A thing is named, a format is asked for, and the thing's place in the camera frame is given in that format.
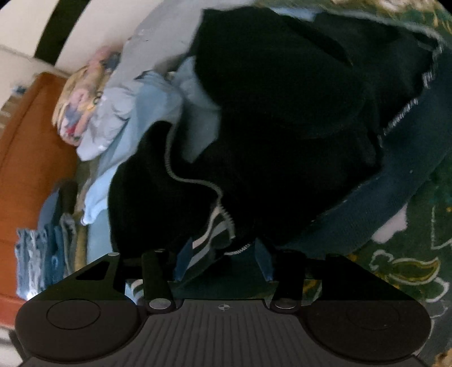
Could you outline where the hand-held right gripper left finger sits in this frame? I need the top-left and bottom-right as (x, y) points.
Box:
(76, 240), (195, 314)

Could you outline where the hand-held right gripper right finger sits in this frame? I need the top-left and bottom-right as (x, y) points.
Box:
(254, 239), (375, 313)

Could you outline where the light blue fleece jacket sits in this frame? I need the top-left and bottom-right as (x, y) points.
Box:
(81, 7), (446, 286)

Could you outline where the grey folded garment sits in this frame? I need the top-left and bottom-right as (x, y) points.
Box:
(59, 215), (77, 278)

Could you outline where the teal floral bed blanket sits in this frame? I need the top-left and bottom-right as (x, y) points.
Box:
(72, 0), (452, 367)

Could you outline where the blue folded cloth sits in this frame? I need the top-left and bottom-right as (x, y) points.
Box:
(38, 191), (61, 231)

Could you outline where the blue denim garment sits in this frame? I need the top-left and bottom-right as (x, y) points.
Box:
(14, 226), (64, 298)

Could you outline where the grey-blue printed duvet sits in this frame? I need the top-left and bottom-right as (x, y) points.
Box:
(76, 10), (203, 161)

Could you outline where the wooden headboard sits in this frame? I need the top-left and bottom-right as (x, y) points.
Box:
(0, 72), (80, 311)

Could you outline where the folded colourful floral quilt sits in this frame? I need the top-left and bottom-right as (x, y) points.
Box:
(53, 46), (122, 147)

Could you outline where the white glossy board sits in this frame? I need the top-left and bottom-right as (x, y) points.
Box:
(0, 0), (163, 73)

